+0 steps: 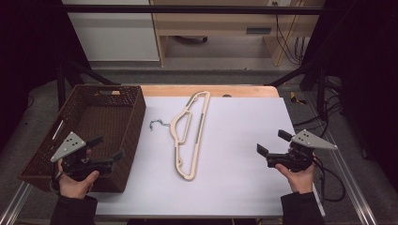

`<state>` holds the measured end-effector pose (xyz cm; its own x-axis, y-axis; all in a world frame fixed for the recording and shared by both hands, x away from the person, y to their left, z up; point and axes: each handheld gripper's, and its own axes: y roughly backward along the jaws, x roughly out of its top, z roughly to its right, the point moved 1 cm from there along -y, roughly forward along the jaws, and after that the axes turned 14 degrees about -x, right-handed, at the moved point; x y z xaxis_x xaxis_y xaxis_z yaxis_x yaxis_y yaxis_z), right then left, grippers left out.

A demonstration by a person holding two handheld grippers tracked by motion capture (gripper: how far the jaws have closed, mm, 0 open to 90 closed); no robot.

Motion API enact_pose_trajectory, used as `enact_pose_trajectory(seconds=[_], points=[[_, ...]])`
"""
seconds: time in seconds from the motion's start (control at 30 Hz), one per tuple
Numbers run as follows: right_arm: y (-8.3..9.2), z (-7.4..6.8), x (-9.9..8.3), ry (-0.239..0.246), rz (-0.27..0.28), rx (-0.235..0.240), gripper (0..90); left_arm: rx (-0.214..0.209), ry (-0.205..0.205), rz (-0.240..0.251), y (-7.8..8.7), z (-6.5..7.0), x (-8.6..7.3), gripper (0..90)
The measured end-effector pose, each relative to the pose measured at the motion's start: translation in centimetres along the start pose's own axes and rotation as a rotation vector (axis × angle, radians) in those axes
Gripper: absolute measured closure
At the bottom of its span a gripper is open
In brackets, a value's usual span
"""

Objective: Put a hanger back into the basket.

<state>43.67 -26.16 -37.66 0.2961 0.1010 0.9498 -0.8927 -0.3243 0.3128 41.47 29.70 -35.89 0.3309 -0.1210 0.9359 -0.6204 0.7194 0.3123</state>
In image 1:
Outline person's left hand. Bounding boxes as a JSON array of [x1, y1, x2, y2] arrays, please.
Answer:
[[57, 161, 100, 201]]

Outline aluminium rail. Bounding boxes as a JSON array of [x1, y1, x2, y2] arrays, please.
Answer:
[[0, 182, 33, 225], [303, 93, 380, 225]]

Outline black curtain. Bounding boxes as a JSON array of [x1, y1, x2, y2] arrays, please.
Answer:
[[0, 0, 92, 152], [299, 0, 398, 192]]

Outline light wooden desk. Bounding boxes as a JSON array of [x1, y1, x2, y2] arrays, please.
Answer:
[[149, 0, 325, 68]]

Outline white cabinet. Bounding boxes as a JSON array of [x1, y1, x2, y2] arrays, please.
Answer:
[[61, 0, 161, 63]]

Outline black metal frame leg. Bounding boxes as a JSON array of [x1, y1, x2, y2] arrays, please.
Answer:
[[265, 58, 329, 122], [55, 60, 122, 111]]

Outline person's right hand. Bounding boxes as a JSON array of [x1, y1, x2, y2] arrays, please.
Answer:
[[274, 162, 315, 195]]

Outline white table sheet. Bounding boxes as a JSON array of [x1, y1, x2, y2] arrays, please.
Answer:
[[93, 96, 327, 218]]

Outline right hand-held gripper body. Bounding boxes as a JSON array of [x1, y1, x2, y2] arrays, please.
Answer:
[[265, 128, 339, 173]]

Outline black floor cables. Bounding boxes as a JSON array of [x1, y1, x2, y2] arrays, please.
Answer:
[[293, 77, 345, 139]]

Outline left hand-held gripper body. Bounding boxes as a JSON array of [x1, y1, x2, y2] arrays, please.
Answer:
[[50, 130, 115, 182]]

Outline hanging black cables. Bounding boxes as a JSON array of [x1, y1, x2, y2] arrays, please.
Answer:
[[272, 1, 312, 67]]

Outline black horizontal metal bar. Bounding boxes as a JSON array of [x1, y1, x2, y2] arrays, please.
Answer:
[[60, 4, 325, 15]]

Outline yellow and black tool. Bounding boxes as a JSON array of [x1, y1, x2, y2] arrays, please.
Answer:
[[289, 91, 308, 106]]

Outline brown woven basket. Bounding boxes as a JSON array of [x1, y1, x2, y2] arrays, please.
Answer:
[[18, 83, 147, 193]]

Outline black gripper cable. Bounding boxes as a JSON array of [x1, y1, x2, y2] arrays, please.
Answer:
[[313, 156, 347, 203]]

